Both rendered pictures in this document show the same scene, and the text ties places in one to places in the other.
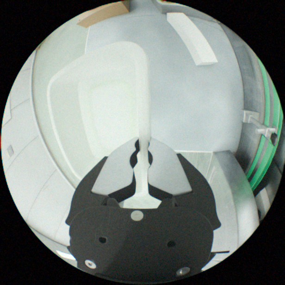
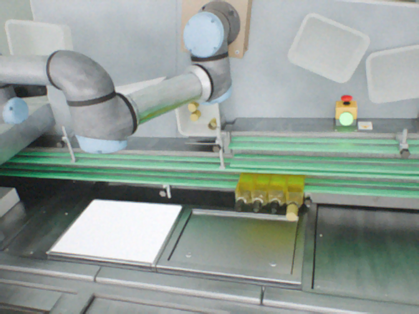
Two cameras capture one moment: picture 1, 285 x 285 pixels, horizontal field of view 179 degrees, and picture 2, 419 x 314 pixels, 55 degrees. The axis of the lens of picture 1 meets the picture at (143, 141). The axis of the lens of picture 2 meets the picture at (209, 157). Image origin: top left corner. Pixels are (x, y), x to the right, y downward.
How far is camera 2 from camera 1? 148 cm
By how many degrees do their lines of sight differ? 45
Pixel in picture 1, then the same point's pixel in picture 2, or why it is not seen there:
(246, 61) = (133, 143)
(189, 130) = not seen: hidden behind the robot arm
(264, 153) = (55, 158)
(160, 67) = (108, 58)
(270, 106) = (93, 157)
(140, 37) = (138, 48)
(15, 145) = not seen: outside the picture
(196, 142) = not seen: hidden behind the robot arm
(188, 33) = (133, 89)
